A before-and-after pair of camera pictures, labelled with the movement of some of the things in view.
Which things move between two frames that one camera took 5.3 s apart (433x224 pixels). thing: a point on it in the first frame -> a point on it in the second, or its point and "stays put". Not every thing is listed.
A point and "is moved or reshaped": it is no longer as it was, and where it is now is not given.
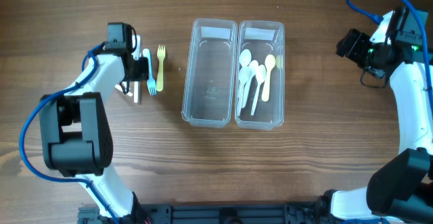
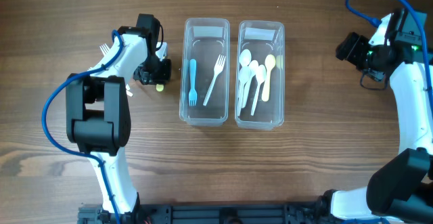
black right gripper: x=354 y=47 stays put
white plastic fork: x=135 y=91 -> x=218 y=68
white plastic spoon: x=245 y=57 stays put
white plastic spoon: x=243 y=76 stays put
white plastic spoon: x=260 y=75 stays put
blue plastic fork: x=151 y=82 is moved or reshaped
